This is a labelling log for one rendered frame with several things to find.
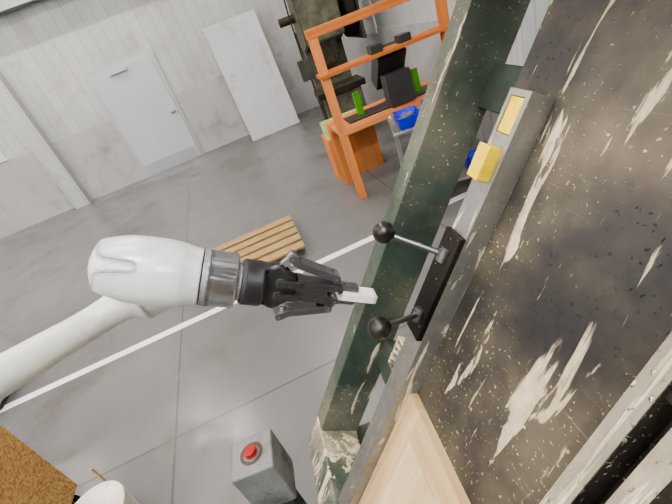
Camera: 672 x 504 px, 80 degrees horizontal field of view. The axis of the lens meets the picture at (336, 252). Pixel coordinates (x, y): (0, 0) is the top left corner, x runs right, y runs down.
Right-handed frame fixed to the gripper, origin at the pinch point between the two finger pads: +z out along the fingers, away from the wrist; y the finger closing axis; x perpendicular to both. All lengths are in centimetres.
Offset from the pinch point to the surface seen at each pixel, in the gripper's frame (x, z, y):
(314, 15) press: -553, 61, -78
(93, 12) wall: -858, -287, 4
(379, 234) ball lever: 0.6, 0.3, -12.1
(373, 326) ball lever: 10.1, -0.1, -0.9
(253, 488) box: -11, -6, 72
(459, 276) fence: 6.8, 13.2, -9.8
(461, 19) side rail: -18, 11, -47
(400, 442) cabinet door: 10.7, 13.7, 25.1
